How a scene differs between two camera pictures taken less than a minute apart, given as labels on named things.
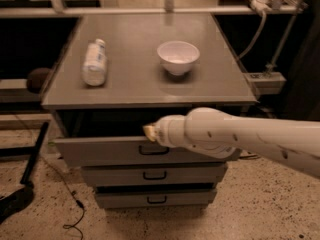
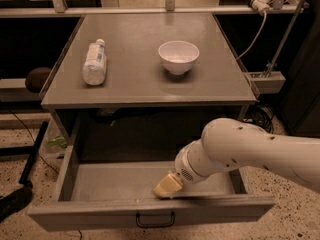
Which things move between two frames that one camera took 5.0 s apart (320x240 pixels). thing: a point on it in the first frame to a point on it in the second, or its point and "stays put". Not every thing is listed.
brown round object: [36, 79] stays put
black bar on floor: [35, 155] stays put
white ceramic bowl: [178, 56] stays put
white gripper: [161, 131] to [184, 166]
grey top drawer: [129, 152] to [98, 195]
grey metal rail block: [267, 83] stays put
